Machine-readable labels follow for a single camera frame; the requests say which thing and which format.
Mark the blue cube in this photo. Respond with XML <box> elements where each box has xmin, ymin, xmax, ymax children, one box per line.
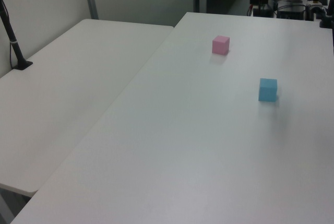
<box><xmin>258</xmin><ymin>78</ymin><xmax>278</xmax><ymax>102</ymax></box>

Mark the pink cube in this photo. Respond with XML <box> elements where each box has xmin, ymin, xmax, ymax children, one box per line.
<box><xmin>211</xmin><ymin>35</ymin><xmax>231</xmax><ymax>55</ymax></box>

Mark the small black base box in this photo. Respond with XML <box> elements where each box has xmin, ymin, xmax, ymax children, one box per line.
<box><xmin>253</xmin><ymin>8</ymin><xmax>273</xmax><ymax>17</ymax></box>

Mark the black electronics box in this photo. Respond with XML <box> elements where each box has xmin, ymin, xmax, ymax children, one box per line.
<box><xmin>277</xmin><ymin>4</ymin><xmax>306</xmax><ymax>20</ymax></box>

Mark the silver device with black knob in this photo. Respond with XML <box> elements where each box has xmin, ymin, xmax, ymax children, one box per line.
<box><xmin>305</xmin><ymin>0</ymin><xmax>327</xmax><ymax>21</ymax></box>

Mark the black clamp pole stand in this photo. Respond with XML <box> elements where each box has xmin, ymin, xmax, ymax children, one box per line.
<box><xmin>319</xmin><ymin>0</ymin><xmax>334</xmax><ymax>29</ymax></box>

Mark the black pole stand with base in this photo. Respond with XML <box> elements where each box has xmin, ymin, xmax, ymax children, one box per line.
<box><xmin>0</xmin><ymin>0</ymin><xmax>34</xmax><ymax>71</ymax></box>

